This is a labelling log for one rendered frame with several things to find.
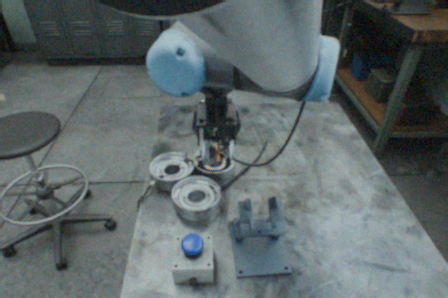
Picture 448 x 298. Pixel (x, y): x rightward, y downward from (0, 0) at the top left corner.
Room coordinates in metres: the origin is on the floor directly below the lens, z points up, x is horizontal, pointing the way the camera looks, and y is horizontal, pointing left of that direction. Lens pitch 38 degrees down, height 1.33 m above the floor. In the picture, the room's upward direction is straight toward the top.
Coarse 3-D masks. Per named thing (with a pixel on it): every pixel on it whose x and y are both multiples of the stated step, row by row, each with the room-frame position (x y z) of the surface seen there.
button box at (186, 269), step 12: (180, 240) 0.36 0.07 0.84; (204, 240) 0.36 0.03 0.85; (180, 252) 0.34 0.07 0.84; (204, 252) 0.34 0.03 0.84; (180, 264) 0.31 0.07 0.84; (192, 264) 0.31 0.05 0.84; (204, 264) 0.31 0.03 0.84; (180, 276) 0.30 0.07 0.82; (192, 276) 0.31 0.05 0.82; (204, 276) 0.31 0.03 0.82
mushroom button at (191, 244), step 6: (192, 234) 0.36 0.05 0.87; (186, 240) 0.34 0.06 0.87; (192, 240) 0.34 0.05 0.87; (198, 240) 0.34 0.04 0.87; (186, 246) 0.33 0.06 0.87; (192, 246) 0.33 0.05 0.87; (198, 246) 0.33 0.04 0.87; (186, 252) 0.32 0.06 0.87; (192, 252) 0.32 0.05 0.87; (198, 252) 0.32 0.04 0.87
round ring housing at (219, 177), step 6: (234, 156) 0.62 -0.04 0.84; (216, 162) 0.63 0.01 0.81; (222, 162) 0.61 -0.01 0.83; (234, 162) 0.59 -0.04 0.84; (198, 168) 0.57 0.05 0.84; (210, 168) 0.58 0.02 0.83; (216, 168) 0.58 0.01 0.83; (228, 168) 0.57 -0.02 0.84; (234, 168) 0.59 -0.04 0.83; (198, 174) 0.57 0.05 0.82; (204, 174) 0.56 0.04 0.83; (210, 174) 0.56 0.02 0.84; (216, 174) 0.56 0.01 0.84; (222, 174) 0.56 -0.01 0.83; (228, 174) 0.57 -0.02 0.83; (216, 180) 0.56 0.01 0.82; (222, 180) 0.57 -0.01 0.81
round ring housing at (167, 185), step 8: (176, 152) 0.63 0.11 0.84; (152, 160) 0.60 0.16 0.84; (160, 160) 0.62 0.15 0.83; (184, 160) 0.62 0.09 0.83; (152, 168) 0.58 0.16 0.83; (160, 168) 0.58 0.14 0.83; (168, 168) 0.60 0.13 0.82; (176, 168) 0.60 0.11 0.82; (184, 168) 0.58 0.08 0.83; (192, 168) 0.57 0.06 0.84; (152, 176) 0.55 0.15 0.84; (168, 176) 0.56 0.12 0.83; (176, 176) 0.56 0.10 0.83; (184, 176) 0.54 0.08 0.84; (160, 184) 0.53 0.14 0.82; (168, 184) 0.53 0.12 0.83
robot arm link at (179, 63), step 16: (176, 32) 0.38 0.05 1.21; (192, 32) 0.38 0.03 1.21; (160, 48) 0.36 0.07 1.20; (176, 48) 0.35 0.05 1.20; (192, 48) 0.36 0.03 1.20; (208, 48) 0.36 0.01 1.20; (160, 64) 0.36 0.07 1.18; (176, 64) 0.35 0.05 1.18; (192, 64) 0.34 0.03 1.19; (208, 64) 0.36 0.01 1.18; (224, 64) 0.35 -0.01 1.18; (160, 80) 0.36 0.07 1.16; (176, 80) 0.35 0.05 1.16; (192, 80) 0.34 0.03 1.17; (208, 80) 0.36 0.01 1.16; (224, 80) 0.35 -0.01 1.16; (176, 96) 0.36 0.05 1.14
